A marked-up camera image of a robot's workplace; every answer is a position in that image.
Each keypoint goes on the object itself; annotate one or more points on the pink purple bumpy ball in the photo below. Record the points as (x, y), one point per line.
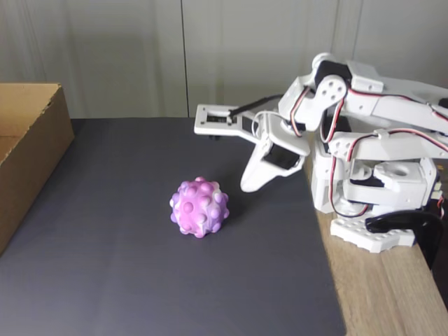
(196, 210)

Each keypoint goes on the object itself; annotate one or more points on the brown cardboard box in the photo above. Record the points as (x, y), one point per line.
(38, 154)

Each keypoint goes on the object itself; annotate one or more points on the black table clamp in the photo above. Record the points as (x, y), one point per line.
(413, 222)

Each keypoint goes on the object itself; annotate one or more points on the dark grey table mat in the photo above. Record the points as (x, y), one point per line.
(140, 280)

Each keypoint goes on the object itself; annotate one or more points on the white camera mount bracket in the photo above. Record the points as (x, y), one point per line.
(201, 124)

